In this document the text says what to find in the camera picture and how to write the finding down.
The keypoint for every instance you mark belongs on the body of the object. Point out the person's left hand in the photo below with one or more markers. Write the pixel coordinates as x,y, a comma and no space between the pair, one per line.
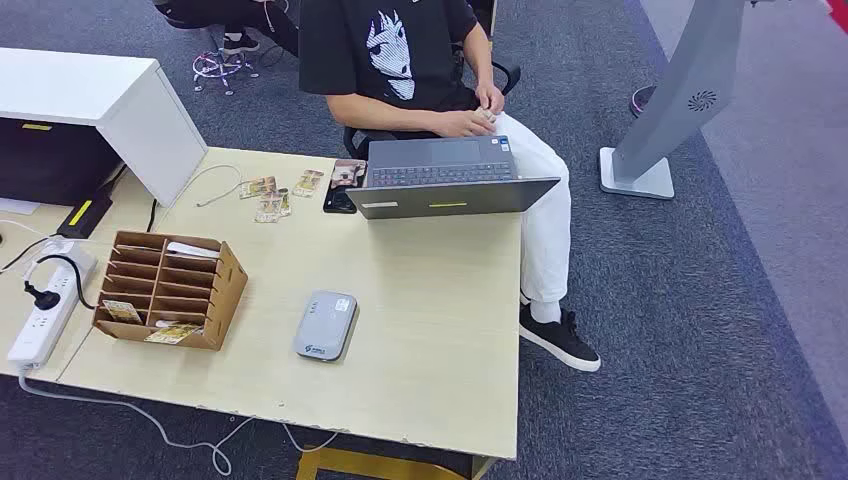
490,98

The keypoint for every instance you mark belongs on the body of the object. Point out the person's right hand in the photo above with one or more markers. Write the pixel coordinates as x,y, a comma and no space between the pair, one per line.
467,124

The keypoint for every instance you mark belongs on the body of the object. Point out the person's left forearm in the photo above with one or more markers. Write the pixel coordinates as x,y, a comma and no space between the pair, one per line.
477,56

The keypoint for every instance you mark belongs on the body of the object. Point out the person's right forearm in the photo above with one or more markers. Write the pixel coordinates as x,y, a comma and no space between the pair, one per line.
384,114

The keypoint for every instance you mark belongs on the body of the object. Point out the seated person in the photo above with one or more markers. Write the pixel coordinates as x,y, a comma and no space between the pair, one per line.
358,53

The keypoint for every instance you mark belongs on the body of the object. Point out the grey card reader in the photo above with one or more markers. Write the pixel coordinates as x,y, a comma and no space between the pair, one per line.
324,324

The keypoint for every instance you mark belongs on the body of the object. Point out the background person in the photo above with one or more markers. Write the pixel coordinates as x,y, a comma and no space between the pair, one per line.
199,13

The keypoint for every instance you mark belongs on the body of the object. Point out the cardboard card organizer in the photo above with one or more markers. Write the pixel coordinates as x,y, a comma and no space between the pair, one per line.
228,291

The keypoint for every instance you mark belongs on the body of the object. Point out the plain white card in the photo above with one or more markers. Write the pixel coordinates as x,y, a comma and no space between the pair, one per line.
192,250

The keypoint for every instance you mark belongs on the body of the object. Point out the printed room key card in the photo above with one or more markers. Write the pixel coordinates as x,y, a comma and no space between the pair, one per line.
122,311
172,334

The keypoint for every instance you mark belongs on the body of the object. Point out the grey laptop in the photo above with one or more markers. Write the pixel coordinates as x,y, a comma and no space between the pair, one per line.
450,199

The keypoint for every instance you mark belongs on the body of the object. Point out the grey kiosk stand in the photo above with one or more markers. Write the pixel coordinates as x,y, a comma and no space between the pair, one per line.
682,79

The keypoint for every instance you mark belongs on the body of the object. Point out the white desk riser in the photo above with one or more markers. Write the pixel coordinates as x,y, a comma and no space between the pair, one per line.
66,86

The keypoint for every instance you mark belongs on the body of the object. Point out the black box yellow sticker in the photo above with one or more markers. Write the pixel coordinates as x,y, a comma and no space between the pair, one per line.
74,228

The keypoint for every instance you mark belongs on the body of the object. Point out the black monitor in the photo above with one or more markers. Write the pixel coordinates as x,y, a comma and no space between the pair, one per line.
46,166

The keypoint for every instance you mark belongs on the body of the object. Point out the white paper sheet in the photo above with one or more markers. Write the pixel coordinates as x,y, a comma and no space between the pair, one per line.
16,206

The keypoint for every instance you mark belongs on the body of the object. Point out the white power strip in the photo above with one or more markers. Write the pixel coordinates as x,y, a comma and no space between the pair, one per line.
40,324

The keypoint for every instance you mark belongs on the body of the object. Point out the yellow platform frame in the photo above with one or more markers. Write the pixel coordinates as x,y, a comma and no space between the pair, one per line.
371,464

